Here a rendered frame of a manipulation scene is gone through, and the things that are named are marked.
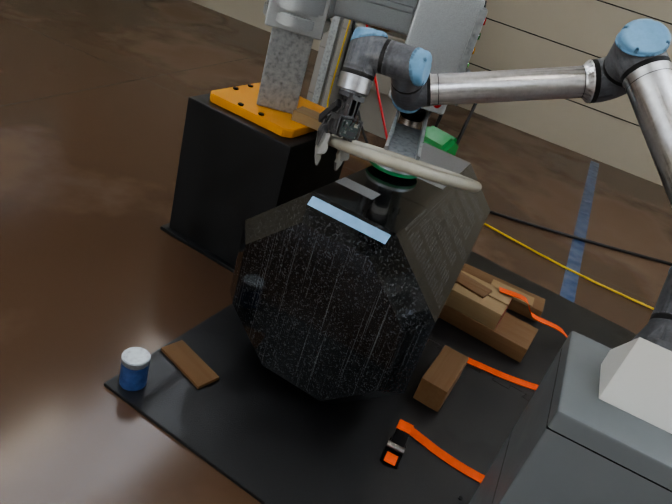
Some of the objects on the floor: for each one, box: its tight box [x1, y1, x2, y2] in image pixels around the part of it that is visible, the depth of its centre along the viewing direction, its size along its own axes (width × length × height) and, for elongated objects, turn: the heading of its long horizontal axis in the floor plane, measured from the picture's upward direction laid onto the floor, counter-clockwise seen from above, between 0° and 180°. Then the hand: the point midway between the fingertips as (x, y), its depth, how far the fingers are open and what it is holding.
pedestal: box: [160, 93, 344, 273], centre depth 317 cm, size 66×66×74 cm
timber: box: [413, 345, 469, 412], centre depth 266 cm, size 30×12×12 cm, turn 127°
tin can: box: [119, 347, 151, 391], centre depth 222 cm, size 10×10×13 cm
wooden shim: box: [161, 340, 219, 389], centre depth 240 cm, size 25×10×2 cm, turn 23°
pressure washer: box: [423, 103, 477, 156], centre depth 405 cm, size 35×35×87 cm
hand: (326, 162), depth 169 cm, fingers closed on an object, 5 cm apart
